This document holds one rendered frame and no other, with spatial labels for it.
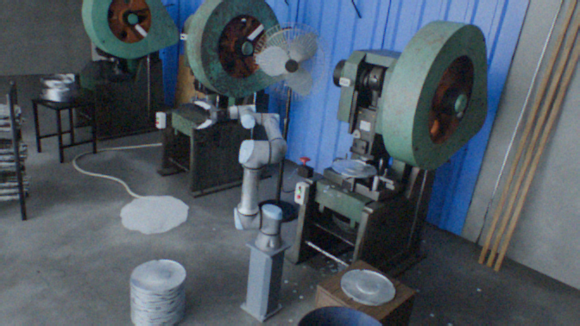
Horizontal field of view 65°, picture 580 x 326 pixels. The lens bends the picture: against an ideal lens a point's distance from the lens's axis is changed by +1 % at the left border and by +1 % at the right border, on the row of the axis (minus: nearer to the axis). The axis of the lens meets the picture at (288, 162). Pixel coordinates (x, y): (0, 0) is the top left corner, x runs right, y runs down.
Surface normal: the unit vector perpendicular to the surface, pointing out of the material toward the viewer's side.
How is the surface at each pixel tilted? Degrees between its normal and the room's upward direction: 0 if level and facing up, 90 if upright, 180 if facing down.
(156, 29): 90
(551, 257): 90
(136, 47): 90
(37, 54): 90
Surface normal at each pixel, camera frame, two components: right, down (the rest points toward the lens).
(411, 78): -0.61, -0.13
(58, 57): 0.72, 0.33
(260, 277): -0.64, 0.22
